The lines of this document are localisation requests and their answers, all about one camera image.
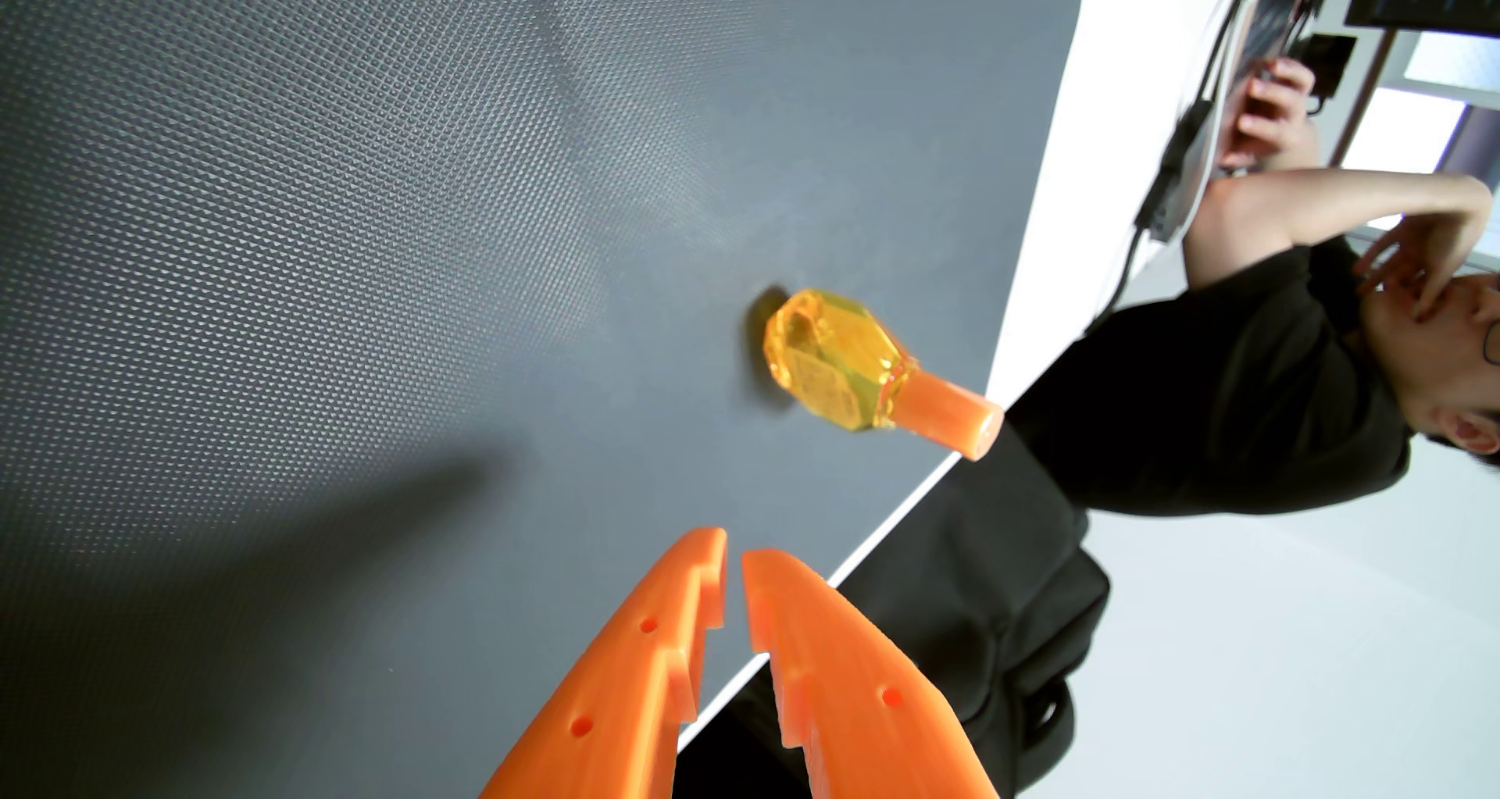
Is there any person's right hand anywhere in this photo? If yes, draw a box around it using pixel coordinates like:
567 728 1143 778
1219 59 1323 175

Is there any dark grey textured mat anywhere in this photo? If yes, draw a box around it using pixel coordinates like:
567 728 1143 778
0 0 1091 799

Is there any thin black cable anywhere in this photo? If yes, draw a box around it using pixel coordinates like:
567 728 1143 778
1172 0 1270 133

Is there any person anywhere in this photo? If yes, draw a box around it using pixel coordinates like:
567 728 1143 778
926 230 1500 566

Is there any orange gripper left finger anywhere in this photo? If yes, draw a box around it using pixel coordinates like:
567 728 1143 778
480 527 729 799

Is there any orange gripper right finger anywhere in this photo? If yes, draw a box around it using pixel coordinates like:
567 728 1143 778
743 548 1000 799

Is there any yellow eyedrops bottle orange cap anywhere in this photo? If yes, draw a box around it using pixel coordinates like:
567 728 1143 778
762 287 1007 463

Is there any silver laptop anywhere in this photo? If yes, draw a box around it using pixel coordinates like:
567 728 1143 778
1172 0 1343 244

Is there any black cable adapter hub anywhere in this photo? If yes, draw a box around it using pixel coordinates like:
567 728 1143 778
1139 98 1216 245

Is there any small black box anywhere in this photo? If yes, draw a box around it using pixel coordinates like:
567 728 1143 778
1295 33 1361 103

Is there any person's left hand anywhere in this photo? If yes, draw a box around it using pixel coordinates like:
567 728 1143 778
1353 207 1472 323

